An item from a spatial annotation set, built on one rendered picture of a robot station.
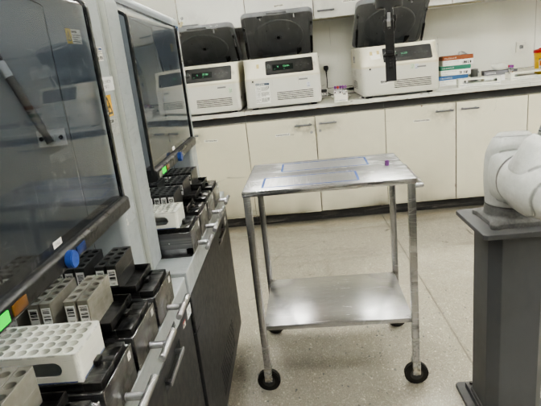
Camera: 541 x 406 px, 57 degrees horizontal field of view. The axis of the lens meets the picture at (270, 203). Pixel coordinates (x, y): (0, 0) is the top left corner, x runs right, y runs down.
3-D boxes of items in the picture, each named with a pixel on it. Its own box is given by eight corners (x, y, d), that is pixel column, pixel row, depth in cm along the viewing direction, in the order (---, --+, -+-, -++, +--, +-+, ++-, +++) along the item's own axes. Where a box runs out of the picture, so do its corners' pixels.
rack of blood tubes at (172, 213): (80, 241, 145) (75, 221, 144) (92, 229, 155) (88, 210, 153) (179, 232, 144) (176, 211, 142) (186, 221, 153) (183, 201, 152)
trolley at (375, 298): (258, 392, 196) (233, 193, 173) (266, 330, 240) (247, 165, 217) (431, 384, 190) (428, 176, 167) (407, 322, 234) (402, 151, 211)
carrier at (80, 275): (98, 272, 116) (93, 249, 114) (107, 271, 116) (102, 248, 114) (79, 296, 105) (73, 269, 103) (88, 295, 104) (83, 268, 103)
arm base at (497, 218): (521, 203, 167) (522, 188, 166) (555, 225, 146) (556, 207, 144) (466, 209, 168) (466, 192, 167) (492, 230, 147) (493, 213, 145)
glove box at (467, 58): (443, 66, 391) (442, 53, 388) (438, 66, 403) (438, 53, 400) (474, 63, 389) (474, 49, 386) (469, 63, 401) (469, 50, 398)
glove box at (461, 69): (440, 76, 393) (440, 67, 391) (435, 76, 405) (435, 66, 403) (470, 73, 391) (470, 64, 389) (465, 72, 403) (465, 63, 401)
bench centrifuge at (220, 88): (168, 119, 369) (153, 28, 351) (187, 110, 429) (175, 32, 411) (241, 112, 364) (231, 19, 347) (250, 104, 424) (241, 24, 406)
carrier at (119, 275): (127, 270, 115) (122, 246, 114) (135, 269, 115) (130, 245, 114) (110, 292, 104) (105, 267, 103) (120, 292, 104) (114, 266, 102)
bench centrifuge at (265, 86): (247, 111, 365) (236, 11, 346) (252, 103, 425) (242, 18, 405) (323, 103, 362) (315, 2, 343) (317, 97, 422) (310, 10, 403)
